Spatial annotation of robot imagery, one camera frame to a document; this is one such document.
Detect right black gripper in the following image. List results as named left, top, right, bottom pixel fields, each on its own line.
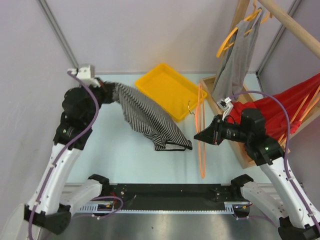
left=194, top=114, right=251, bottom=146

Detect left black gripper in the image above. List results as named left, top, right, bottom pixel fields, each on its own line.
left=81, top=77, right=116, bottom=125

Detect striped tank top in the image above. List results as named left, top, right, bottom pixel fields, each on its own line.
left=113, top=83, right=193, bottom=151

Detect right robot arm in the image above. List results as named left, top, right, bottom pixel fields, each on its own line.
left=194, top=108, right=320, bottom=240

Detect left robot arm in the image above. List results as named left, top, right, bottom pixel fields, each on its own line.
left=24, top=78, right=115, bottom=240

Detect grey tank top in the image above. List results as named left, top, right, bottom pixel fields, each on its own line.
left=211, top=7, right=264, bottom=102

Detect orange hanger with red top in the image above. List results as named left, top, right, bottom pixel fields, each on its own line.
left=289, top=86, right=320, bottom=134

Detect red tank top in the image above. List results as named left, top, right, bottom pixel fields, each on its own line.
left=230, top=74, right=320, bottom=140

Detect orange hanger with grey top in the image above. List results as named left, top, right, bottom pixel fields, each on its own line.
left=216, top=0, right=262, bottom=58

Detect yellow plastic tray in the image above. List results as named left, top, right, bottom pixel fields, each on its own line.
left=134, top=63, right=208, bottom=123

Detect wooden clothes rack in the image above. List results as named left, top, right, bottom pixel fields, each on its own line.
left=200, top=0, right=320, bottom=169

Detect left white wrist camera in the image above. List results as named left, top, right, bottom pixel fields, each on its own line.
left=67, top=64, right=98, bottom=87

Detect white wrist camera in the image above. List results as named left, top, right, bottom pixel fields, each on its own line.
left=217, top=97, right=234, bottom=121
left=67, top=64, right=98, bottom=87

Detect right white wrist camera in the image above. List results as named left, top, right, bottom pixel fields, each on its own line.
left=217, top=97, right=234, bottom=121

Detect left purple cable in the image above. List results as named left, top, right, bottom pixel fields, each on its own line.
left=28, top=70, right=125, bottom=240

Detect purple cable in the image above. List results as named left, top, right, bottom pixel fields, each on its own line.
left=28, top=70, right=125, bottom=240
left=226, top=90, right=320, bottom=232

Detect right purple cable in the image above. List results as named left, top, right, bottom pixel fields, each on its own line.
left=226, top=90, right=320, bottom=232

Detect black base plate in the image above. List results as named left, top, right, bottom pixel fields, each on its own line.
left=100, top=183, right=247, bottom=207

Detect white cable duct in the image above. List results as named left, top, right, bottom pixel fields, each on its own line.
left=74, top=201, right=253, bottom=215

